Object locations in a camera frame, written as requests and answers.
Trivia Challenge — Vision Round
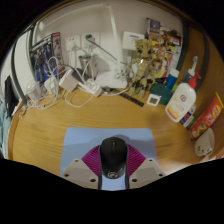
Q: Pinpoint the small white square clock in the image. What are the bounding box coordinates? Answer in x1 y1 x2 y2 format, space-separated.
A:
146 93 162 108

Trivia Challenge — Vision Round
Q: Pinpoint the white power strip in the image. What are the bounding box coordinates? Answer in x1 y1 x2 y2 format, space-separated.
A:
78 81 103 98

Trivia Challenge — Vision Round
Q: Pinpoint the blue bottle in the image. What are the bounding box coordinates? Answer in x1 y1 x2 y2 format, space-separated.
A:
165 68 180 90

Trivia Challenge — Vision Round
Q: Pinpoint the black ruler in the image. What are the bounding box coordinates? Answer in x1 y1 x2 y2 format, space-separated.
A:
118 91 145 108

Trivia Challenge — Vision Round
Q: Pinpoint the white pump lotion bottle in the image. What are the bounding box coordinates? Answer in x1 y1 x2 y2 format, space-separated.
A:
164 71 203 124

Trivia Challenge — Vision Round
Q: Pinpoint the large white charger block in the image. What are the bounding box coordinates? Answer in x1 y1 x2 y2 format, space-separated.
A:
59 68 79 94

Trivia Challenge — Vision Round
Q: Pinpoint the small blue white box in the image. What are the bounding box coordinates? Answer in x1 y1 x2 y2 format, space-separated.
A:
181 111 196 129

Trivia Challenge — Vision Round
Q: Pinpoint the black plug with cable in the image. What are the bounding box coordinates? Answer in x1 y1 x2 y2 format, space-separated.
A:
84 33 118 63

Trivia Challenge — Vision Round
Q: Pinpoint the small white charger block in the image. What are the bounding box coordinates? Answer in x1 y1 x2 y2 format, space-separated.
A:
43 77 58 96

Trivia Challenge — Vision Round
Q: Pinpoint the wooden tree figure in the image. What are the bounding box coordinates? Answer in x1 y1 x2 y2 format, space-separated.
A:
125 38 159 99

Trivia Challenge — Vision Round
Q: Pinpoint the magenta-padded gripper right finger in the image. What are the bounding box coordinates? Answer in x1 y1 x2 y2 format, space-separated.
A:
124 145 166 190

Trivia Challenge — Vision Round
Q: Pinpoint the red chip canister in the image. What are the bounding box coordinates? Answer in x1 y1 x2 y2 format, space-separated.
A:
189 92 224 139

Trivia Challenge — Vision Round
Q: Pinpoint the black bag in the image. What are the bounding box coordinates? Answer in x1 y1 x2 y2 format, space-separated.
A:
3 75 20 118

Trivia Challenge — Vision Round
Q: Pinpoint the light blue mouse pad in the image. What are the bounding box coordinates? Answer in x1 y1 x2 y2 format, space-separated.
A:
59 126 158 192

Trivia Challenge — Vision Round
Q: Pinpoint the white cable tangle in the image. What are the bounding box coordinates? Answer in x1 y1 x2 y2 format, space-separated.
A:
24 43 129 111

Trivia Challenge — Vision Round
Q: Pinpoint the dark green case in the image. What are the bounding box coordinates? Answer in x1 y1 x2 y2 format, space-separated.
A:
149 83 174 106

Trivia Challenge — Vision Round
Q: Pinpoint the teal bed cloth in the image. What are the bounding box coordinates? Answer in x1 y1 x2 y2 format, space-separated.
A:
0 99 11 158

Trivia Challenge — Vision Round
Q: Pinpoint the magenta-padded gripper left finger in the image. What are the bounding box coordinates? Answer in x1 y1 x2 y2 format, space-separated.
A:
61 143 104 190

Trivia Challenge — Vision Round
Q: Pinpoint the white wall socket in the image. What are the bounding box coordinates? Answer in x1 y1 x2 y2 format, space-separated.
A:
63 34 82 53
80 32 101 49

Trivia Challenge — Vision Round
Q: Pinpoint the robot model kit box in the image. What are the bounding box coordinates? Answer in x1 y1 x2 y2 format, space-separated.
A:
29 31 66 84

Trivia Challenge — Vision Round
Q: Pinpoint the black computer mouse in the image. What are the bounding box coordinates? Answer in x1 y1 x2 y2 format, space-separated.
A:
99 136 129 180

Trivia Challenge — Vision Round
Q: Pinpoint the white blue-capped spray bottle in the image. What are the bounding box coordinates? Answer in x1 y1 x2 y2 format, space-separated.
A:
182 55 199 84

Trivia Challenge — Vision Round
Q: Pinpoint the white wall box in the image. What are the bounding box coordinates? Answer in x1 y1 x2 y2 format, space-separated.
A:
121 31 145 52

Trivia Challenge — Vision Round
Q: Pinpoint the colourful figure box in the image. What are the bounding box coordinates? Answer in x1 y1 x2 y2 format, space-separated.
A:
145 17 184 79

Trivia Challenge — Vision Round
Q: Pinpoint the white mug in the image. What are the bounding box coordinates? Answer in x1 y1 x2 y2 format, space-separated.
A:
194 127 216 158

